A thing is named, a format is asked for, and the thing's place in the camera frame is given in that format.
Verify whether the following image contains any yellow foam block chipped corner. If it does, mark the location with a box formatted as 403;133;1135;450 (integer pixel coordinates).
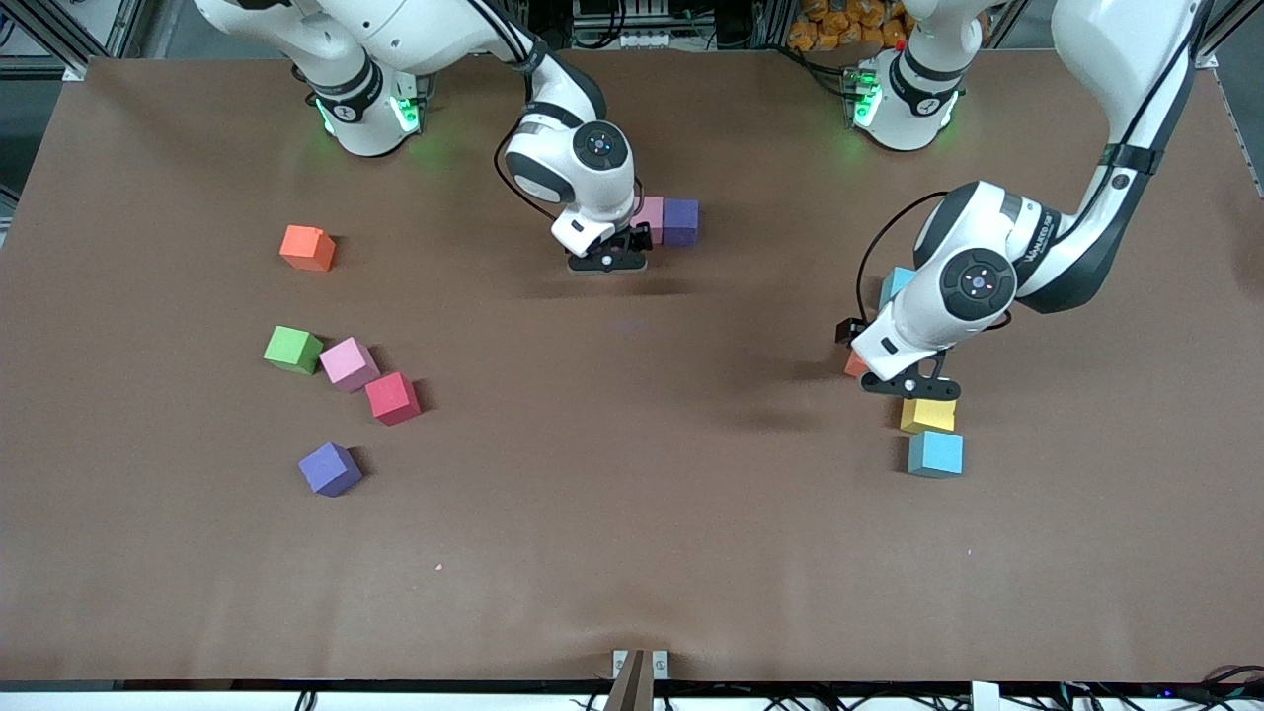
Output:
900;397;958;435

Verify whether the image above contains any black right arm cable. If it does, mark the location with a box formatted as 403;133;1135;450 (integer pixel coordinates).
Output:
494;148;559;220

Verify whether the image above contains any small metal bracket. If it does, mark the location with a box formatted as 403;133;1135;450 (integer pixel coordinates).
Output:
611;649;670;682

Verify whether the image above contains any pile of orange objects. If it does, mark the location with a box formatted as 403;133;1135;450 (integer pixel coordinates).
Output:
787;0;914;52

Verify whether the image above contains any grey metal rack device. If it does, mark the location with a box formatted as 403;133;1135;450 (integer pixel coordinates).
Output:
571;0;674;50

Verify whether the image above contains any green foam block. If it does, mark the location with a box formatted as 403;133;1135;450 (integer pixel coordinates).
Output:
263;325;324;375

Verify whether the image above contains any table cover sheet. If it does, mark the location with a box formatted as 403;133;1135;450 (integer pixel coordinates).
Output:
0;49;1264;684

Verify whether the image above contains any red foam block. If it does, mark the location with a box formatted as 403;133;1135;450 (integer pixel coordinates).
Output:
364;371;423;427

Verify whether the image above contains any purple foam block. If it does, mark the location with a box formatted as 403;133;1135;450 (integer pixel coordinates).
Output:
663;198;700;247
298;441;363;498

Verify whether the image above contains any black cable bundle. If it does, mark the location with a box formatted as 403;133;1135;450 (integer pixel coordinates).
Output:
1170;664;1264;704

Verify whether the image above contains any aluminium frame profile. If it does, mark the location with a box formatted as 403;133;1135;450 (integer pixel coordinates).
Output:
1180;0;1264;70
0;0;149;82

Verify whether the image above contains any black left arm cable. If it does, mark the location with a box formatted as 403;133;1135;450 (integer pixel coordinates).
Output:
854;0;1204;302

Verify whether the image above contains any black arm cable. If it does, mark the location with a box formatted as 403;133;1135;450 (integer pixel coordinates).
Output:
494;148;559;220
854;0;1204;302

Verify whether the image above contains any white table edge strip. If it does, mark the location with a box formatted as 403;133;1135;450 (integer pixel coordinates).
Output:
0;688;1264;711

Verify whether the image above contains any aluminium table edge rail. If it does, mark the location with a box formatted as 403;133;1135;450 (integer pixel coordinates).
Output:
1213;67;1264;198

